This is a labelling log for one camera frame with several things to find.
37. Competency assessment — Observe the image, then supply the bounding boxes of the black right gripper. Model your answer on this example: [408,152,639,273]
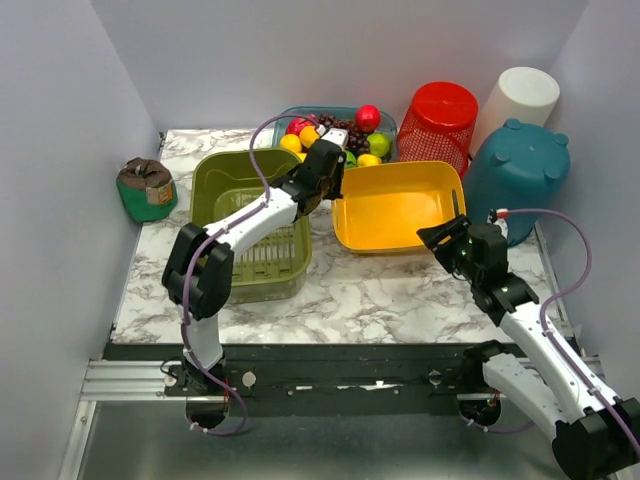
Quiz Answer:
[417,213,481,284]

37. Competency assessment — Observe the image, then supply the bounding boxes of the yellow plastic bin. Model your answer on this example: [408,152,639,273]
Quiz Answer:
[331,161,466,254]

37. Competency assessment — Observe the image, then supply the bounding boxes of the teal plastic bucket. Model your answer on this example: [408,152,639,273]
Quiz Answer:
[462,118,571,223]

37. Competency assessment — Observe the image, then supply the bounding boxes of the red mesh basket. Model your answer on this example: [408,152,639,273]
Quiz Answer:
[396,81,479,177]

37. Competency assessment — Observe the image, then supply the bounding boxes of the white cylindrical container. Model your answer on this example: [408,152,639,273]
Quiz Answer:
[479,67,560,131]

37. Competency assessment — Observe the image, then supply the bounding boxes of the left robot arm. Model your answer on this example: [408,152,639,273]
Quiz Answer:
[162,129,347,395]

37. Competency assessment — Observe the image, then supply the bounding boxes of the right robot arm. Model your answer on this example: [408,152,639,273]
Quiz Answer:
[417,210,639,479]

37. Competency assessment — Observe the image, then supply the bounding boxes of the orange fruit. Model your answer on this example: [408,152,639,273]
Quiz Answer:
[298,125,320,148]

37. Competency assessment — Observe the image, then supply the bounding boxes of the dark purple grape bunch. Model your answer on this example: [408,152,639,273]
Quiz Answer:
[319,114,370,156]

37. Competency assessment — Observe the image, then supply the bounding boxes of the yellow lemon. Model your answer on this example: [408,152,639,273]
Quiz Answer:
[279,134,303,154]

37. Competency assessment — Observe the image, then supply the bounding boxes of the pink dragon fruit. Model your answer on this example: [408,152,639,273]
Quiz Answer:
[285,115,317,136]

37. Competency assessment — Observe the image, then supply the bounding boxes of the red apple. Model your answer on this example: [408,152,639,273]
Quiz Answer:
[354,104,381,134]

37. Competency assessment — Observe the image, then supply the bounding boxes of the clear teal fruit basket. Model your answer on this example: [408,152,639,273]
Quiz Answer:
[271,105,398,163]

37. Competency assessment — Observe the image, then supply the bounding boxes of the olive green plastic tub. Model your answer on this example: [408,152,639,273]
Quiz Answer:
[190,151,312,304]

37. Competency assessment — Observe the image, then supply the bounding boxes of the green pot with brown top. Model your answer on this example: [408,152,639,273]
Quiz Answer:
[116,157,178,224]

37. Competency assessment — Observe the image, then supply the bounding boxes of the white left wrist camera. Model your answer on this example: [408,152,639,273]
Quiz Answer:
[319,127,349,150]

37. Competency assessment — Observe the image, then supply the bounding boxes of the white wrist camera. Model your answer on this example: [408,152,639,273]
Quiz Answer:
[319,127,349,150]
[487,208,509,241]

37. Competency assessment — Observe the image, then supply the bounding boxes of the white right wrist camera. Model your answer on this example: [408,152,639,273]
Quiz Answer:
[487,208,509,241]

